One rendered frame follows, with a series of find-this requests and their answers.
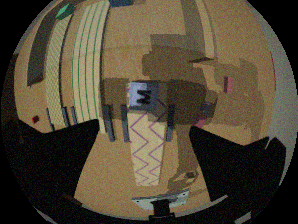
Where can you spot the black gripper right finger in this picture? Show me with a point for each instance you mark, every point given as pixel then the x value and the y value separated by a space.
pixel 222 162

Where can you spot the beige strip with purple zigzag pattern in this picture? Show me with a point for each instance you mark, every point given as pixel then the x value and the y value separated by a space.
pixel 146 138

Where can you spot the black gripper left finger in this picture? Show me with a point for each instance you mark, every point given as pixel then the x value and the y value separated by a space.
pixel 62 152

